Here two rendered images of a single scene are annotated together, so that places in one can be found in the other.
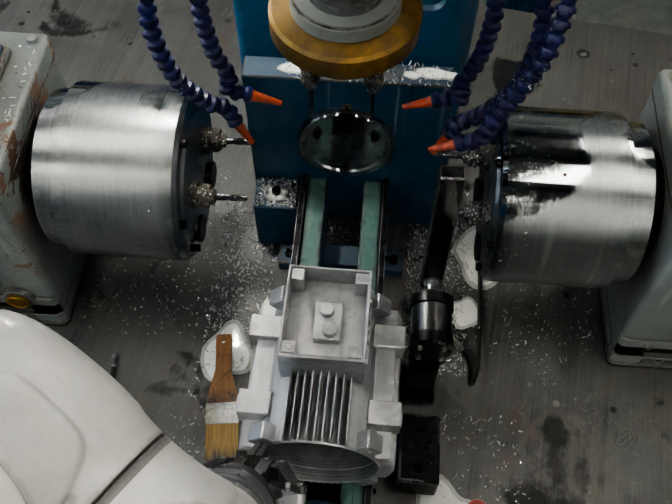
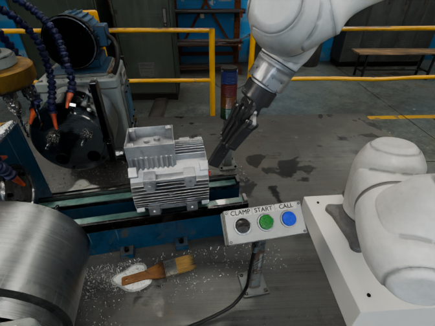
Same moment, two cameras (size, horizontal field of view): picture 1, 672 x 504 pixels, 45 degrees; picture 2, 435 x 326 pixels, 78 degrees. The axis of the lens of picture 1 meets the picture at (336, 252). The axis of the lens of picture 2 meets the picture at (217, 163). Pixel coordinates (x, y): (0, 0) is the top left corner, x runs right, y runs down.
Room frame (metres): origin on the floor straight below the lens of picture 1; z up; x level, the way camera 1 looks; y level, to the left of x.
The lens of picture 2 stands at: (0.43, 0.64, 1.49)
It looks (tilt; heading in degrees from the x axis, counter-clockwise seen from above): 36 degrees down; 254
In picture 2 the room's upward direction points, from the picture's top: straight up
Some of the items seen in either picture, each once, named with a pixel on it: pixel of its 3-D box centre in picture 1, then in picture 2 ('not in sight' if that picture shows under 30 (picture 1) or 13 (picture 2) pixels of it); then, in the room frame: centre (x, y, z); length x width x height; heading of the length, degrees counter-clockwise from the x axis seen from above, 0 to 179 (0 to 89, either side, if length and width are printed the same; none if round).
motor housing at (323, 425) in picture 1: (324, 386); (170, 173); (0.40, 0.02, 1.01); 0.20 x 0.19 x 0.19; 175
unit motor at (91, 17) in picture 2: not in sight; (96, 66); (0.62, -0.64, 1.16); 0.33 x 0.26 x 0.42; 85
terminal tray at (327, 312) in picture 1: (326, 325); (151, 147); (0.44, 0.01, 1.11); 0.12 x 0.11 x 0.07; 175
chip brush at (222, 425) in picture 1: (222, 394); (159, 270); (0.47, 0.17, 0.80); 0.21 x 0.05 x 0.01; 3
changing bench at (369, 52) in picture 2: not in sight; (393, 64); (-3.64, -3.01, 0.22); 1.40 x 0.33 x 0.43; 165
